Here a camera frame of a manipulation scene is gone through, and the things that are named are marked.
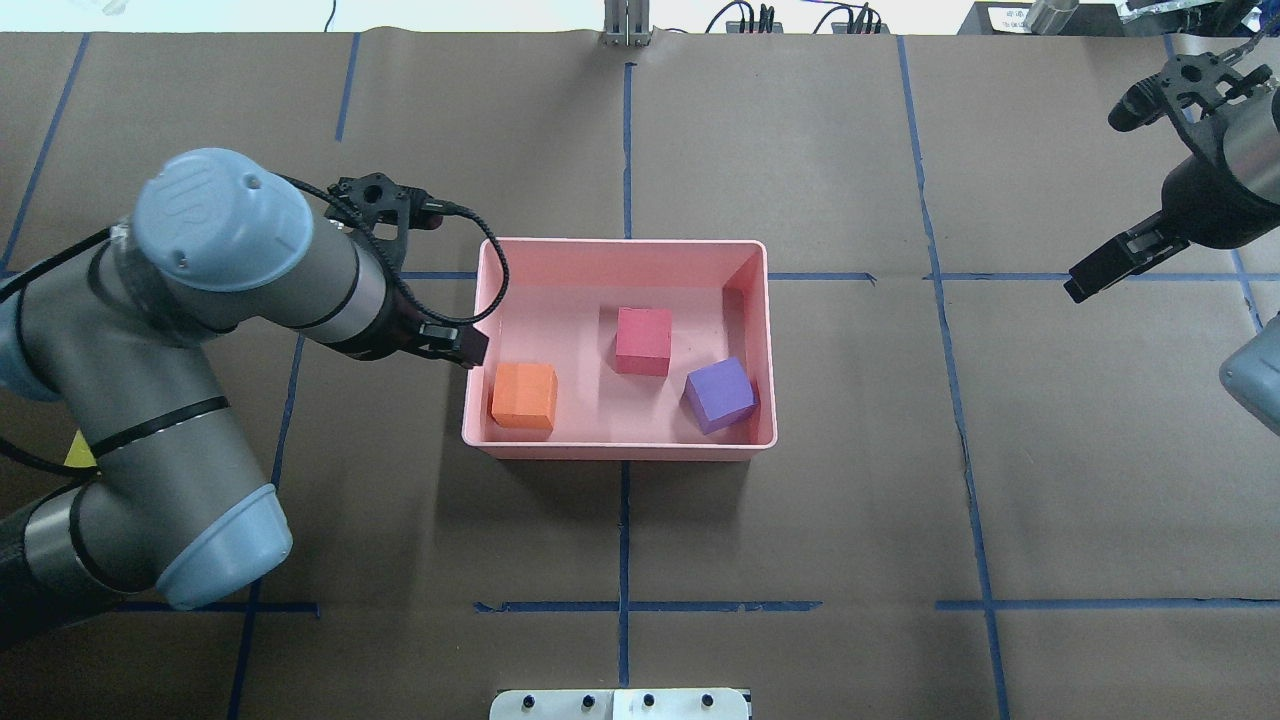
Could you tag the red block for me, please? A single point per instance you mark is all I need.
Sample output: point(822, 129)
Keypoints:
point(643, 341)

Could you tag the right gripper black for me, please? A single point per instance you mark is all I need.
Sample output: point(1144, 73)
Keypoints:
point(1203, 208)

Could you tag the orange block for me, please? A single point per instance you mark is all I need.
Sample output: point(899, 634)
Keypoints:
point(525, 396)

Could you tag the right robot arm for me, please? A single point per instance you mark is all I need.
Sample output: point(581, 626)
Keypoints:
point(1249, 373)

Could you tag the aluminium frame post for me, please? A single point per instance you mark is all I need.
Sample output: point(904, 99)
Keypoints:
point(626, 23)

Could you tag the yellow block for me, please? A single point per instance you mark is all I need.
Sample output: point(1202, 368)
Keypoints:
point(79, 455)

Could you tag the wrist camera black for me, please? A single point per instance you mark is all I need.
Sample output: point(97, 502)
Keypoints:
point(1205, 97)
point(376, 199)

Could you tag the purple block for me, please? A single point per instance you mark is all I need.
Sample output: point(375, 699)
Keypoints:
point(720, 395)

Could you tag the silver metal cylinder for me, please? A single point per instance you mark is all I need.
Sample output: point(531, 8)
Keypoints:
point(1049, 17)

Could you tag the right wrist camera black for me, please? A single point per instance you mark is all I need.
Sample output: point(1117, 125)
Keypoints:
point(1205, 97)

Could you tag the pink plastic bin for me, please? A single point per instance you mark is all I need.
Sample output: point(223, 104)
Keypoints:
point(560, 304)

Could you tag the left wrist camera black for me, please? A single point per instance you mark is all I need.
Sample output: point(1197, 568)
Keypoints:
point(376, 199)

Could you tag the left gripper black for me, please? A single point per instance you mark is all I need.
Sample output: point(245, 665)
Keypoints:
point(388, 341)

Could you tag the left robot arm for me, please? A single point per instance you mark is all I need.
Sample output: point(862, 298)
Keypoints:
point(115, 327)

